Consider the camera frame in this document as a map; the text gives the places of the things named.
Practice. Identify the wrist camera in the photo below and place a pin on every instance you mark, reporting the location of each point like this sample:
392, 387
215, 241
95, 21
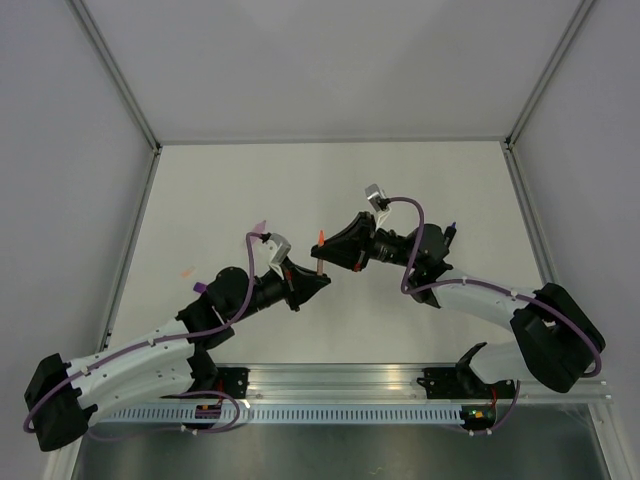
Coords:
277, 248
379, 202

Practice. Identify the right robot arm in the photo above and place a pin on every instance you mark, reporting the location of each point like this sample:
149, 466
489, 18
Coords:
554, 341

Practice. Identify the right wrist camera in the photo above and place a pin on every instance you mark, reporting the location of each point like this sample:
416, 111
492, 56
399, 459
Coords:
379, 202

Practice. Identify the right aluminium frame post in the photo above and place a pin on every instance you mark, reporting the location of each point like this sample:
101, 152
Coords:
575, 24

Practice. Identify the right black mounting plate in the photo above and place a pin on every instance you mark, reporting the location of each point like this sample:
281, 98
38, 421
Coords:
442, 383

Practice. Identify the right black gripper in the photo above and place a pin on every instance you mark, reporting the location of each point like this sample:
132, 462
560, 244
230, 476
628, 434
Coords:
352, 246

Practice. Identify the left aluminium frame post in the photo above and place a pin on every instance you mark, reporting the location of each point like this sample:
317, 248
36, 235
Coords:
99, 44

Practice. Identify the aluminium frame post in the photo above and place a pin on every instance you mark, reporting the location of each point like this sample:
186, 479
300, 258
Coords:
575, 24
99, 44

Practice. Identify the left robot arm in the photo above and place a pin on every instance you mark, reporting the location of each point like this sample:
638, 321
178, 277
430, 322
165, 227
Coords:
66, 398

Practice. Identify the dark purple pen cap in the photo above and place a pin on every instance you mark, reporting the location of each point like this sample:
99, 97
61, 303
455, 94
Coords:
199, 287

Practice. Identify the black mounting plate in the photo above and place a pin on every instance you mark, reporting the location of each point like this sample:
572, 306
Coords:
233, 381
442, 383

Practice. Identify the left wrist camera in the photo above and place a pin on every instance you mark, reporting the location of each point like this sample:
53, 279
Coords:
277, 248

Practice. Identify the black purple-tipped marker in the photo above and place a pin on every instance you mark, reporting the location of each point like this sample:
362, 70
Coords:
449, 234

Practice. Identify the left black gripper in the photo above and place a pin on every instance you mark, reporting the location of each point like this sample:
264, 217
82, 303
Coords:
300, 285

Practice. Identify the white slotted cable duct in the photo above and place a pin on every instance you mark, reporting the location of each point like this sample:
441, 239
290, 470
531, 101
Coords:
348, 414

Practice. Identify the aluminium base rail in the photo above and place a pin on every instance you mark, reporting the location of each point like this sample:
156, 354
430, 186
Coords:
395, 383

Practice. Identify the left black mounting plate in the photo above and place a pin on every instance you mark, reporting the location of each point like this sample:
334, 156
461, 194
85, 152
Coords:
233, 381

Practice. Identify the pink highlighter pen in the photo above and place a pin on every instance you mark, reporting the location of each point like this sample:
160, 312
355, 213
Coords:
257, 232

